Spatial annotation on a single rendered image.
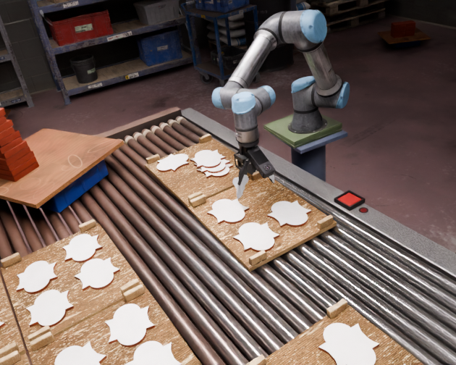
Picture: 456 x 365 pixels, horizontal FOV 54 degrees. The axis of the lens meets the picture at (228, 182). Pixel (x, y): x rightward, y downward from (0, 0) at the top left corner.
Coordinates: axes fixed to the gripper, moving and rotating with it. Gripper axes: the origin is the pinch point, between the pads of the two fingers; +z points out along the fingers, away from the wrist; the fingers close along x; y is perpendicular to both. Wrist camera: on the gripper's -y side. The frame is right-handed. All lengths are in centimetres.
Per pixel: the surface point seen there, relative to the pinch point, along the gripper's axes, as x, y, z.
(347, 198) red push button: -26.9, -15.9, 7.0
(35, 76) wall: 13, 511, 59
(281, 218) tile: -1.2, -12.1, 5.3
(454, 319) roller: -12, -70, 10
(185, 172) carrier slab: 10.5, 39.3, 4.4
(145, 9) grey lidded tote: -127, 434, -2
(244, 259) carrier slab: 19.2, -20.3, 6.8
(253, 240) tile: 12.5, -15.5, 5.6
